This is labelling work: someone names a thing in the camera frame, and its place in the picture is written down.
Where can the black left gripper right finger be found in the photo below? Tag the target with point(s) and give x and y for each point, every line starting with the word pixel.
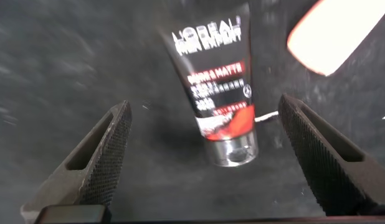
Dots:
pixel 332 177

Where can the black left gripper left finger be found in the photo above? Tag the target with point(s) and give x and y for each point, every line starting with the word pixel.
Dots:
pixel 86 180

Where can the pink lotion bottle white cap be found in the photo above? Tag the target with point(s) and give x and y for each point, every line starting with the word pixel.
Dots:
pixel 329 37

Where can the black face wash tube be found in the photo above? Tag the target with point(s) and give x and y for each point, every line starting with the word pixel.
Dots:
pixel 217 87

